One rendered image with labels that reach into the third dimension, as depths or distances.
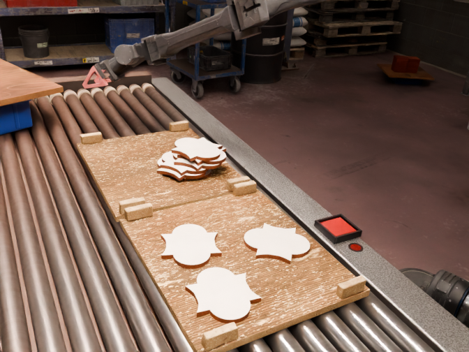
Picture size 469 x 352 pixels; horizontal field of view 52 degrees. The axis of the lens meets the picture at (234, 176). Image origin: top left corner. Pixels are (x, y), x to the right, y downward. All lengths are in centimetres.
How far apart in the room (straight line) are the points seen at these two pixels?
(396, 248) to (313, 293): 190
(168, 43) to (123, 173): 42
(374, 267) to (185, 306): 41
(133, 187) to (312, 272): 49
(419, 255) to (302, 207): 166
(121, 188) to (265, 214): 36
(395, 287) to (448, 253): 188
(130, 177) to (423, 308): 73
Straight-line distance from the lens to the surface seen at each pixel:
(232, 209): 111
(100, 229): 108
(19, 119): 159
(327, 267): 97
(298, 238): 102
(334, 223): 112
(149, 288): 93
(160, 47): 148
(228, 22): 127
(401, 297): 99
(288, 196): 122
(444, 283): 194
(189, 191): 117
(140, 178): 123
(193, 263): 93
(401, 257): 273
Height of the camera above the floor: 153
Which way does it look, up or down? 28 degrees down
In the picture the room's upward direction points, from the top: 4 degrees clockwise
